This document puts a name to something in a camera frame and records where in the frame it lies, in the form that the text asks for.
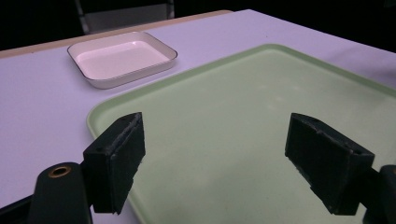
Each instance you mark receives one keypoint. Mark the light green plastic tray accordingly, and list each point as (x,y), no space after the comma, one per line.
(243,118)

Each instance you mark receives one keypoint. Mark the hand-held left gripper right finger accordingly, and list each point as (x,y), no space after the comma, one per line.
(327,155)

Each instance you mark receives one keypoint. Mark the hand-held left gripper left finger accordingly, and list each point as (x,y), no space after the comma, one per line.
(115,161)

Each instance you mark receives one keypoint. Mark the grey metal chair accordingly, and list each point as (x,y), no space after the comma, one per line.
(124,15)

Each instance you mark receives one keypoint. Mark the small white rectangular dish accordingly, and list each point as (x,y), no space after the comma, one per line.
(121,59)

